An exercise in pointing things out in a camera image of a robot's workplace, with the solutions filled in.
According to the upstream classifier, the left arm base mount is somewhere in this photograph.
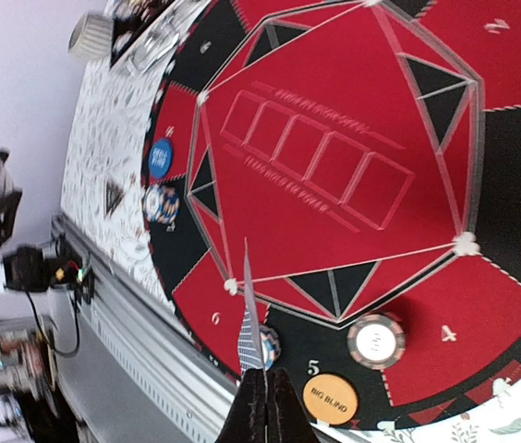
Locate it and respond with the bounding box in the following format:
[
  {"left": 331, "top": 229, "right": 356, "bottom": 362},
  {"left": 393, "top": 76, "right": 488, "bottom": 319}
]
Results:
[{"left": 2, "top": 233, "right": 95, "bottom": 304}]

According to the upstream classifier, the aluminium front rail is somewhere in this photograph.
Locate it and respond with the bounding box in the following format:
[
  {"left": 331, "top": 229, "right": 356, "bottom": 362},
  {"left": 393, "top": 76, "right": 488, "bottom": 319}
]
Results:
[{"left": 52, "top": 214, "right": 236, "bottom": 442}]

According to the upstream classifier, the striped grey cup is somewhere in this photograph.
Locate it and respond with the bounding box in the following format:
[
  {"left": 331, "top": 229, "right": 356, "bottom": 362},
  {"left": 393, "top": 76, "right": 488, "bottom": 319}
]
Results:
[{"left": 68, "top": 12, "right": 114, "bottom": 61}]

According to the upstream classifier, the round red black poker mat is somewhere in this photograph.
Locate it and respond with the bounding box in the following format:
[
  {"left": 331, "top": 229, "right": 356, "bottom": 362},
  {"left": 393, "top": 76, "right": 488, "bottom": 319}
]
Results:
[{"left": 141, "top": 1, "right": 521, "bottom": 430}]

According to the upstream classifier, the orange big blind button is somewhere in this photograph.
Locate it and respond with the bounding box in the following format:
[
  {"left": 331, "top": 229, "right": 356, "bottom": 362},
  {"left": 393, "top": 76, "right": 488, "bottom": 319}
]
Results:
[{"left": 302, "top": 374, "right": 359, "bottom": 425}]

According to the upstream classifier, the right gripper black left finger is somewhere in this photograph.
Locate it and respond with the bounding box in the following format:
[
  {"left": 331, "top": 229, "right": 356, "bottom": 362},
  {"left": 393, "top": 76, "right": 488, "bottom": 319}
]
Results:
[{"left": 216, "top": 369, "right": 268, "bottom": 443}]

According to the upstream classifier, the blue small blind button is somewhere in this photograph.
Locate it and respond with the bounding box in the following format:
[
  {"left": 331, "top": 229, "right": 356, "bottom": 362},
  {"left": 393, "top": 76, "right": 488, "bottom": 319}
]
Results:
[{"left": 148, "top": 138, "right": 174, "bottom": 179}]

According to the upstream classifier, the aluminium poker chip case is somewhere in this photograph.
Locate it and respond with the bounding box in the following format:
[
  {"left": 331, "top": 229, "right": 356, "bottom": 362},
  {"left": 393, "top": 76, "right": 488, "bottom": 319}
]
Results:
[{"left": 109, "top": 0, "right": 209, "bottom": 77}]

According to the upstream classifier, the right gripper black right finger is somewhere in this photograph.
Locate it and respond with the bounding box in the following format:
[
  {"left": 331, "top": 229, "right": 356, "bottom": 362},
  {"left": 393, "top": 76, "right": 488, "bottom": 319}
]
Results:
[{"left": 267, "top": 368, "right": 320, "bottom": 443}]

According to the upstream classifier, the black triangular card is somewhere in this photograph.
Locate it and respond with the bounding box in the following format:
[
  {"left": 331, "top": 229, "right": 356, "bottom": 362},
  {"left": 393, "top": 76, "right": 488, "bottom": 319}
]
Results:
[{"left": 104, "top": 180, "right": 125, "bottom": 217}]

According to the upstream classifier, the red poker chip stack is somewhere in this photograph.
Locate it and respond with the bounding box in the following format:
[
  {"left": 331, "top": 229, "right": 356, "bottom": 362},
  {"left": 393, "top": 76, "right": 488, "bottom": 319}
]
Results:
[{"left": 346, "top": 313, "right": 406, "bottom": 371}]

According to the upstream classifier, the single blue playing card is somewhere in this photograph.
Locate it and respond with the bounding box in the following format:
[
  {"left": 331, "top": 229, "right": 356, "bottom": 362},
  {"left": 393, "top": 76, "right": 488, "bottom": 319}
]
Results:
[{"left": 237, "top": 240, "right": 265, "bottom": 375}]

